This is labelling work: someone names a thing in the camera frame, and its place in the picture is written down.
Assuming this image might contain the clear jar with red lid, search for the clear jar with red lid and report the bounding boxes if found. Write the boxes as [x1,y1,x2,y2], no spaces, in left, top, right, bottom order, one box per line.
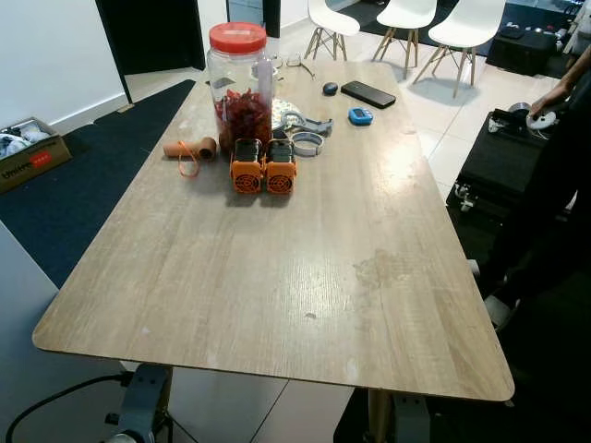
[205,22,275,153]

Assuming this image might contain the black storage cases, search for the black storage cases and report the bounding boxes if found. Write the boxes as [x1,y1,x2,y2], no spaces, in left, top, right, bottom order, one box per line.
[487,23,583,77]

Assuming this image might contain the orange cord loop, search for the orange cord loop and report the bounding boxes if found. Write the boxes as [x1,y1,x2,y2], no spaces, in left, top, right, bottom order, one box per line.
[177,140,201,179]

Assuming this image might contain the white patterned plate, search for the white patterned plate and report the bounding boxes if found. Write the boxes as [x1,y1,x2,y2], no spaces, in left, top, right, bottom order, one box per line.
[271,98,306,130]

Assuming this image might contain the black equipment case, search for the black equipment case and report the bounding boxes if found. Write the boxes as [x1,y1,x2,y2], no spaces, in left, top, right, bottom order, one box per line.
[447,108,555,222]

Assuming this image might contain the black door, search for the black door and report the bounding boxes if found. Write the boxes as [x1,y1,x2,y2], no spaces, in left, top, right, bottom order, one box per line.
[95,0,206,102]

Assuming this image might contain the brown cardboard tube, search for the brown cardboard tube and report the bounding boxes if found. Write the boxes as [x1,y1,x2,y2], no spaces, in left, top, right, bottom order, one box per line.
[163,137,219,162]

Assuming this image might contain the black power cable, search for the black power cable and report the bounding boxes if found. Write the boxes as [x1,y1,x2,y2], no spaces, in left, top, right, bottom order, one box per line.
[5,373,130,443]

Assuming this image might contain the person's hand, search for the person's hand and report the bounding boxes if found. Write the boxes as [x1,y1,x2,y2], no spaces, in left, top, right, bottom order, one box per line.
[532,83,570,116]

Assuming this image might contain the black floor rug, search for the black floor rug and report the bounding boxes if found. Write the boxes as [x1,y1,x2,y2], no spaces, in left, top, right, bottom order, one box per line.
[0,79,197,289]

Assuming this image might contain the orange and black fan device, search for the orange and black fan device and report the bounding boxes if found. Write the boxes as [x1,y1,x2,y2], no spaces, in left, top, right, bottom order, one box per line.
[265,139,298,196]
[230,138,267,196]

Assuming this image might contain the cardboard box with red label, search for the cardboard box with red label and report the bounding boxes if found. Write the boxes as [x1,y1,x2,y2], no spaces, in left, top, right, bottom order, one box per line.
[0,116,73,195]

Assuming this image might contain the white chair with wooden legs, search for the white chair with wooden legs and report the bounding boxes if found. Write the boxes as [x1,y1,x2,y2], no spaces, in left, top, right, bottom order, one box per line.
[412,0,507,99]
[373,0,439,79]
[306,0,361,62]

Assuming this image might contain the white round disc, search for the white round disc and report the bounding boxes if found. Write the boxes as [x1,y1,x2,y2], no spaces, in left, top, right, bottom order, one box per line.
[526,111,558,131]

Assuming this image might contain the black smartphone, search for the black smartphone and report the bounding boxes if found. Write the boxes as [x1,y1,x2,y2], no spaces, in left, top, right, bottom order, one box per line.
[340,80,397,110]

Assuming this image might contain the person in black clothes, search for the person in black clothes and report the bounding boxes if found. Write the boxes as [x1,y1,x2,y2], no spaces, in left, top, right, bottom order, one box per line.
[476,69,591,319]

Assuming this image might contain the grey metal table leg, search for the grey metal table leg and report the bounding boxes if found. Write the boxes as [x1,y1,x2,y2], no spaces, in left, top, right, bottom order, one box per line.
[392,395,432,443]
[106,363,174,443]

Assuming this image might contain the clear tape ring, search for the clear tape ring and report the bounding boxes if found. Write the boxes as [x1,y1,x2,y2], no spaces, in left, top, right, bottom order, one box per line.
[291,132,325,157]

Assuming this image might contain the grey metal tool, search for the grey metal tool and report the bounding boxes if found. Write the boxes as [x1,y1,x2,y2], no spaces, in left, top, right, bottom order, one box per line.
[282,111,334,137]

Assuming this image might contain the white sandal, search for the white sandal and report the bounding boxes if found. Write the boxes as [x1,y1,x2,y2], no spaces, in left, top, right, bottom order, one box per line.
[484,293,518,331]

